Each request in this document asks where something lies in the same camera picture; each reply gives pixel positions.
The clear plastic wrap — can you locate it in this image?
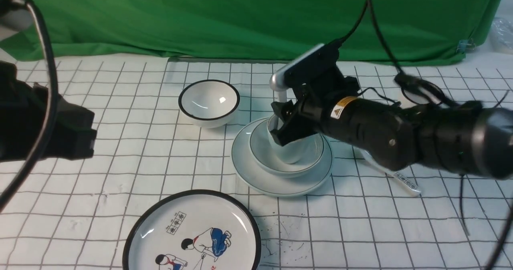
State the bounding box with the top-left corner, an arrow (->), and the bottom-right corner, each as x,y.
490,17 -> 513,54

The white grid tablecloth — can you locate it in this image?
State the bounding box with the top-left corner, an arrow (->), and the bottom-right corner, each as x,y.
1,55 -> 512,270

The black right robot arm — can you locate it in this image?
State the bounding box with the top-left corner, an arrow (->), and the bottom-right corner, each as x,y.
271,68 -> 513,180

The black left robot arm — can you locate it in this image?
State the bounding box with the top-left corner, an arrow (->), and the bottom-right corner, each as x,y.
0,62 -> 97,162

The black-rimmed illustrated plate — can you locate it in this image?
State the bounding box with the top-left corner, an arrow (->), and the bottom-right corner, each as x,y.
121,189 -> 262,270

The green backdrop cloth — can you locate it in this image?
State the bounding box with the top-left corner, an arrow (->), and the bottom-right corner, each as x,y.
34,0 -> 501,65

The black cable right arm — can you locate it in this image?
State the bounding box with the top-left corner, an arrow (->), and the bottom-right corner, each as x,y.
333,0 -> 513,270

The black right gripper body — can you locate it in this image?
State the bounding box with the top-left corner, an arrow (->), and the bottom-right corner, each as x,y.
288,68 -> 360,138

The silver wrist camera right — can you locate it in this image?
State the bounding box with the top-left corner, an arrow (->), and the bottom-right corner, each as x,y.
269,42 -> 339,92

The black-rimmed white bowl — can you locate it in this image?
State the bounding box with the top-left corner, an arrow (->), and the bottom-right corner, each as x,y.
178,80 -> 241,128

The metal clip on backdrop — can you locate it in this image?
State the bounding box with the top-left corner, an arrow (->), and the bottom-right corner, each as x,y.
456,38 -> 476,54

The grey-rimmed white cup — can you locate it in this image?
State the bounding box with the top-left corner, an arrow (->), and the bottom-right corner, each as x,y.
267,115 -> 311,164

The grey-rimmed white plate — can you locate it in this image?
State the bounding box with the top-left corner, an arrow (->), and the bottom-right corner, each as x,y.
231,118 -> 333,197

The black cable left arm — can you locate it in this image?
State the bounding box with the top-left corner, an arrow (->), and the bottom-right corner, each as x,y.
0,0 -> 61,212

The grey-rimmed white bowl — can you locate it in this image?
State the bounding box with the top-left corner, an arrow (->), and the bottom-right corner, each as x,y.
249,119 -> 325,177

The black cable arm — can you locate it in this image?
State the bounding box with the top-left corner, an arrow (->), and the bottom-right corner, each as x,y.
333,0 -> 513,270
0,0 -> 61,212

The black-rimmed white cup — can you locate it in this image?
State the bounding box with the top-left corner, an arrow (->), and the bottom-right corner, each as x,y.
396,80 -> 444,108

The white spoon with lettering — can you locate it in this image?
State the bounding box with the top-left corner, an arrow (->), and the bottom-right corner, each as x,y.
359,149 -> 421,197

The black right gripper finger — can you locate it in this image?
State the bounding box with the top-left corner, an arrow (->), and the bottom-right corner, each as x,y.
271,100 -> 309,146

